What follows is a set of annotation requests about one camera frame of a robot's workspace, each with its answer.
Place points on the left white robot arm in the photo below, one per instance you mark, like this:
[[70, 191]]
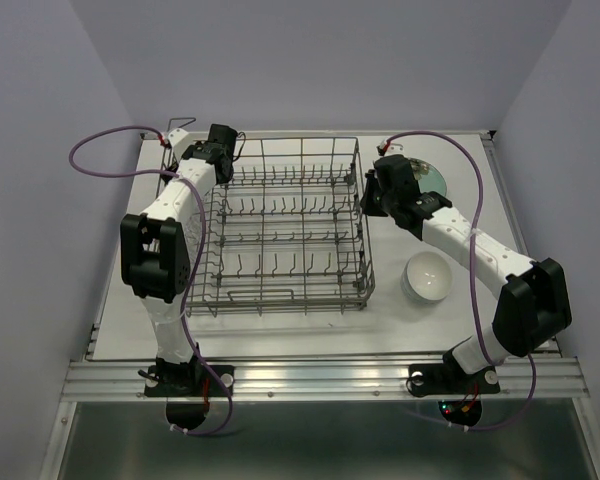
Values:
[[161, 250]]

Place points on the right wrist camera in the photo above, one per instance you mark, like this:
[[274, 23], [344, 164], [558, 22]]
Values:
[[387, 148]]

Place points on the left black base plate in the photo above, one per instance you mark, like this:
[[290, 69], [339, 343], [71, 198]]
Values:
[[215, 382]]

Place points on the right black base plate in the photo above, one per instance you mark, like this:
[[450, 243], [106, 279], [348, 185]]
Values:
[[440, 379]]

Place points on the aluminium mounting rail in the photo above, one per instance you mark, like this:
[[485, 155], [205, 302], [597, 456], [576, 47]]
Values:
[[353, 378]]

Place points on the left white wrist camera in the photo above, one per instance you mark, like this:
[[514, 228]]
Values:
[[177, 141]]

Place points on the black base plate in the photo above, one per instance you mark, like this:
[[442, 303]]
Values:
[[215, 382], [440, 379]]

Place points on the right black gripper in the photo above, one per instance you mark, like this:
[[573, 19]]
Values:
[[365, 205]]

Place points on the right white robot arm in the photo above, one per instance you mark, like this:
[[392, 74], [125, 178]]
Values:
[[532, 298]]

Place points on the white ribbed bowl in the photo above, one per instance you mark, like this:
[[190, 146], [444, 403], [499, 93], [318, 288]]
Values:
[[427, 278]]

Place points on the grey wire dish rack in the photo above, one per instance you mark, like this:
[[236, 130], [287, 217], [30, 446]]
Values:
[[287, 232]]

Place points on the light green flower plate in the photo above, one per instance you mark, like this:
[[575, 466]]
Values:
[[428, 177]]

